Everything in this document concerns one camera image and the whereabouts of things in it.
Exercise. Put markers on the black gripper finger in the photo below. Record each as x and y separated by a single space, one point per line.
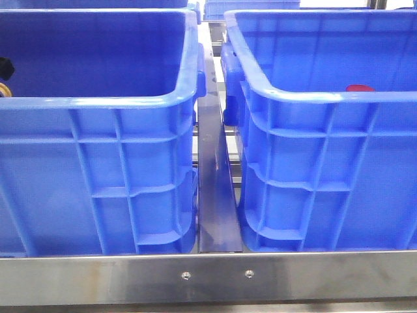
6 68

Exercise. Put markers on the yellow push button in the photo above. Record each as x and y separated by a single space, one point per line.
5 91

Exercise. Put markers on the red push button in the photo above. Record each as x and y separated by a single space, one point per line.
359 88

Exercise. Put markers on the blue crate far left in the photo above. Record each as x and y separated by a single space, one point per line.
52 4

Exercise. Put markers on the blue plastic crate left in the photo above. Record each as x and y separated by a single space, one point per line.
96 139

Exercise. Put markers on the blue plastic crate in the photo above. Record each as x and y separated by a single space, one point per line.
96 139
324 169

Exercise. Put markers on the blue crate far centre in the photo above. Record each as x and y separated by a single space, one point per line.
214 10

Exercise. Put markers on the blue plastic crate right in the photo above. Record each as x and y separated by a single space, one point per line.
324 169

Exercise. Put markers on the steel front shelf rail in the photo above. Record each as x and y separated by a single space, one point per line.
205 278

